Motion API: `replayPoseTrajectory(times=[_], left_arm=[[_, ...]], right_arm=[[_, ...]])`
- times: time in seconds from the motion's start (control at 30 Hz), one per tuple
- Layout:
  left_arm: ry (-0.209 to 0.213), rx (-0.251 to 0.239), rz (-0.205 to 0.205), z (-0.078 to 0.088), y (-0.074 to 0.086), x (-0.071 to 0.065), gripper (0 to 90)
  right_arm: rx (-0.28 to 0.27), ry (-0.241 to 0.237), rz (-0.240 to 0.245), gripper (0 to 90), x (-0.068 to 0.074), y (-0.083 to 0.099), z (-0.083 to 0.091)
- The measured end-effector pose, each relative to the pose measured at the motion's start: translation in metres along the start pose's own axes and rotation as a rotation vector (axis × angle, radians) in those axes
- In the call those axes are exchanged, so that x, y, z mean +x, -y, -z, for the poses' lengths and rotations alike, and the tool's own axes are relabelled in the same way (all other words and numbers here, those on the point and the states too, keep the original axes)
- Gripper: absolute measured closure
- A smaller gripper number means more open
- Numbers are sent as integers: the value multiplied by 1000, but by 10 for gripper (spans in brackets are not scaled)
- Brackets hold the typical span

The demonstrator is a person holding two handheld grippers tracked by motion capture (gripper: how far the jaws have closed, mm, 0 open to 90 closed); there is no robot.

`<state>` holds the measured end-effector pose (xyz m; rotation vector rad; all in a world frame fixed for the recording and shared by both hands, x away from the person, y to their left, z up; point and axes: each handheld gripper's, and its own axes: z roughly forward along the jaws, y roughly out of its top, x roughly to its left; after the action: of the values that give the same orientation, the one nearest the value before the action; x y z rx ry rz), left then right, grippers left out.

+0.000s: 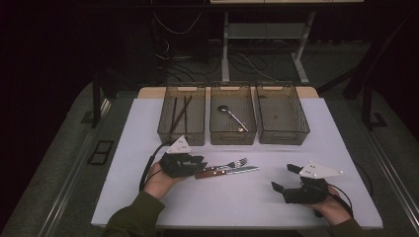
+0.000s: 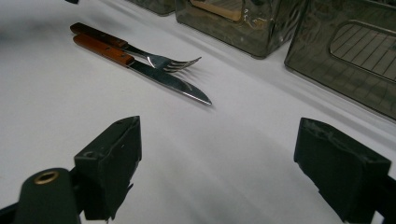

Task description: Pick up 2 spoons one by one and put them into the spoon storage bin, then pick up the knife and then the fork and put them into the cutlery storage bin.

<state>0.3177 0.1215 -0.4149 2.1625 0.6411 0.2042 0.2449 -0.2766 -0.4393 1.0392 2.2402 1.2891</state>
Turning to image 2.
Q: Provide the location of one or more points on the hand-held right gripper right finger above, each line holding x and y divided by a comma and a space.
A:
342, 171

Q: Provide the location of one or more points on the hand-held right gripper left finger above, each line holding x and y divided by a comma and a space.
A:
109, 168

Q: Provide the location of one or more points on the translucent grey plastic bin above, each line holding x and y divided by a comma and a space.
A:
314, 62
152, 6
267, 34

